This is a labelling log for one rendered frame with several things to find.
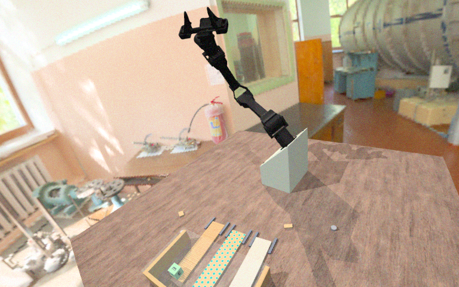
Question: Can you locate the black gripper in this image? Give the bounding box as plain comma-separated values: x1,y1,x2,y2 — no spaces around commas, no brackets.
179,7,228,48

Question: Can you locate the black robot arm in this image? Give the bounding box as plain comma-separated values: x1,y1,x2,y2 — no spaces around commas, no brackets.
194,34,297,150

